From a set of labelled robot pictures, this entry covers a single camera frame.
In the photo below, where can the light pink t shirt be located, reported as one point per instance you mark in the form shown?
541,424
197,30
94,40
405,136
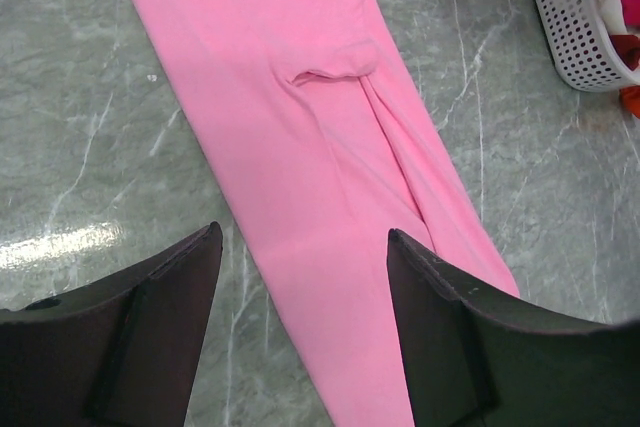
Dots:
321,145

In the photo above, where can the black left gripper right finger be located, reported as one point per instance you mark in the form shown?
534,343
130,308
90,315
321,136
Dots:
474,355

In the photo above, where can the dark red t shirt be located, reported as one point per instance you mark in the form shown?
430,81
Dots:
628,49

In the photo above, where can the orange t shirt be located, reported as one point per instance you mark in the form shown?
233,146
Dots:
630,100

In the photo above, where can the white plastic laundry basket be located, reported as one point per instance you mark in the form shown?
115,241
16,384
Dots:
582,51

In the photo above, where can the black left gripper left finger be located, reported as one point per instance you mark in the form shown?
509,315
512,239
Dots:
120,351

